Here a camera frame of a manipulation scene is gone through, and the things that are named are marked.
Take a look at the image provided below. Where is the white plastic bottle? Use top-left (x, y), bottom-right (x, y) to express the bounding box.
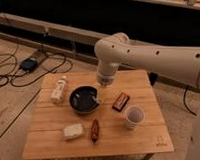
top-left (50, 76), bottom-right (67, 103)

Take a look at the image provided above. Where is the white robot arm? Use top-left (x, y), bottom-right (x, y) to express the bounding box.
top-left (94, 32), bottom-right (200, 89)

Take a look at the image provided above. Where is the dark ceramic bowl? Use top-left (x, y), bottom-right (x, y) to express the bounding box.
top-left (69, 86), bottom-right (99, 114)

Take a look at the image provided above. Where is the brown snack bar packet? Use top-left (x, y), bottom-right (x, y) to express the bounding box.
top-left (112, 92), bottom-right (130, 112)

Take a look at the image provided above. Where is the white paper cup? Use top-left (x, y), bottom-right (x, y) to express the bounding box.
top-left (124, 106), bottom-right (145, 130)

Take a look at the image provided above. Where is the wooden table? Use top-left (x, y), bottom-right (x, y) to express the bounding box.
top-left (23, 70), bottom-right (174, 160)

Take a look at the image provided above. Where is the brown wrapped sausage snack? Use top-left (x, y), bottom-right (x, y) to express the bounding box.
top-left (91, 119), bottom-right (100, 143)

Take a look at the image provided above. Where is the black power adapter box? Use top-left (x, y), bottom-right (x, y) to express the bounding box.
top-left (20, 58), bottom-right (38, 72)

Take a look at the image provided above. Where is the black cable right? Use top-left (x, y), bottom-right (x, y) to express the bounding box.
top-left (182, 84), bottom-right (198, 118)

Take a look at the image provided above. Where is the black floor cable left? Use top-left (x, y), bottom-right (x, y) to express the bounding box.
top-left (0, 42), bottom-right (75, 89)

